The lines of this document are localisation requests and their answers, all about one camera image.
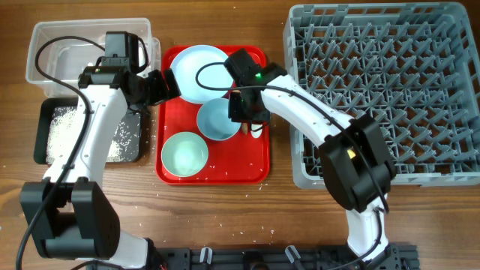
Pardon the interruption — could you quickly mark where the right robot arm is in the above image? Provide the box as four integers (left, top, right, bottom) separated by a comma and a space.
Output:
220, 58, 396, 269

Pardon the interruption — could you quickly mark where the brown root vegetable piece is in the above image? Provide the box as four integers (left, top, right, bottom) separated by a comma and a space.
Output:
241, 123, 248, 134

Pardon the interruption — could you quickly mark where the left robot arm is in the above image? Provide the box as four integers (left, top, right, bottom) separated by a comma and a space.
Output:
20, 31, 180, 269

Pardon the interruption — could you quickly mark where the black waste tray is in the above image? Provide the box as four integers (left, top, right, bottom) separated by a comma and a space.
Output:
33, 97, 143, 165

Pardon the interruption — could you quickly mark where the white plastic spoon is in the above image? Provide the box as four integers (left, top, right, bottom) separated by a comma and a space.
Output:
250, 124, 263, 139

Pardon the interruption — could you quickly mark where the red plastic tray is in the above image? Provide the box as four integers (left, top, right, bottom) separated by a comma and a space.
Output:
154, 45, 271, 186

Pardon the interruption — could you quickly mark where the large pale blue plate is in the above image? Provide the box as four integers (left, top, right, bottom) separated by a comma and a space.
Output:
170, 45, 233, 104

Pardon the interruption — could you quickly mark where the white rice pile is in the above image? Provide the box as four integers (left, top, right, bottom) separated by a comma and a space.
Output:
46, 106, 142, 164

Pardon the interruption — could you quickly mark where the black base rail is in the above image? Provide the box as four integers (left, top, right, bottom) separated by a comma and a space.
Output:
147, 244, 421, 270

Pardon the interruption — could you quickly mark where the clear plastic waste bin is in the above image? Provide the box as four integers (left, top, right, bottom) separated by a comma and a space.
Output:
25, 18, 161, 98

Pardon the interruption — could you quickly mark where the pale blue bowl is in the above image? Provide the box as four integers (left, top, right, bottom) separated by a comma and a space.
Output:
196, 98, 241, 141

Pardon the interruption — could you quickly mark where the pale green bowl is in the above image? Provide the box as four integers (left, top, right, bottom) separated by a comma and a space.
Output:
160, 132, 209, 178

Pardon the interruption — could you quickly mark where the grey-blue dishwasher rack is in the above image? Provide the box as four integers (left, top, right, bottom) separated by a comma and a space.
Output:
283, 2, 479, 187

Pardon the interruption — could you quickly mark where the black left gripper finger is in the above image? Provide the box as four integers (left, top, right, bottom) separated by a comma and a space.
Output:
146, 70, 168, 105
163, 69, 182, 100

